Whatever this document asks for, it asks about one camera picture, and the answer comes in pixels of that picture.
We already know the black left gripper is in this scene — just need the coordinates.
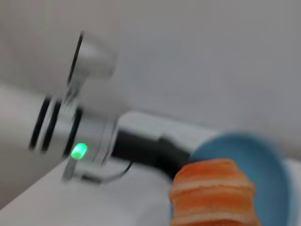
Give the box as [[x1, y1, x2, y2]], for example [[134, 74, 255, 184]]
[[112, 129, 191, 182]]

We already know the orange ridged bread loaf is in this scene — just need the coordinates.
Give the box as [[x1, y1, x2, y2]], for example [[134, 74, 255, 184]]
[[168, 158, 263, 226]]

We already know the blue bowl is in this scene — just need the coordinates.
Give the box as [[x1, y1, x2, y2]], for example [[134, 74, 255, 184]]
[[167, 131, 301, 226]]

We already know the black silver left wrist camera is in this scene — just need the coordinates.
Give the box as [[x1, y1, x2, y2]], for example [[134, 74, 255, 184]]
[[66, 31, 117, 95]]

